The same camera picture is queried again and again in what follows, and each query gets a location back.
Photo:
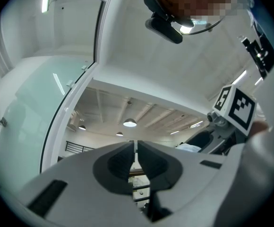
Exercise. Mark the black metal railing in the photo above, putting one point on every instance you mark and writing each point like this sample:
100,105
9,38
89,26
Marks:
76,147

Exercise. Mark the person's right forearm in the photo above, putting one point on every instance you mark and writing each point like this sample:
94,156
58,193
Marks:
264,174

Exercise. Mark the ceiling tube light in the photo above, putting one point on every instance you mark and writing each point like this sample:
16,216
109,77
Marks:
174,132
239,77
196,124

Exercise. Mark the frosted glass door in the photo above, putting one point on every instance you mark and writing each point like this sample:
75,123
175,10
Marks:
33,117

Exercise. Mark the metal glass door clamp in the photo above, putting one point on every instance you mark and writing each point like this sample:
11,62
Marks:
3,122
70,83
84,67

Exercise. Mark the large round pendant lamp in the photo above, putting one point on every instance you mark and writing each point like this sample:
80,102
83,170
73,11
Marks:
130,122

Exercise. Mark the black head camera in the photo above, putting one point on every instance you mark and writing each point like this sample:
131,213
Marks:
163,29

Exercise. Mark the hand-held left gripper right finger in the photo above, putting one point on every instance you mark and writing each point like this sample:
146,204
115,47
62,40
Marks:
193,185

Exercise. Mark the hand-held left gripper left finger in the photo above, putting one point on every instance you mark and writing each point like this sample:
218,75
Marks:
80,197

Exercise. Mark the small round pendant lamp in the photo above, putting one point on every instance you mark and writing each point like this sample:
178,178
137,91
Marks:
82,127
119,134

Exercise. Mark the white clothing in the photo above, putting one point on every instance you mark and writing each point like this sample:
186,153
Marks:
187,148

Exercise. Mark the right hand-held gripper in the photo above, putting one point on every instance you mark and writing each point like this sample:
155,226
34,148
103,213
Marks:
242,112

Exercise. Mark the eyeglasses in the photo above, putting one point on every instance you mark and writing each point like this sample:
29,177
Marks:
198,27

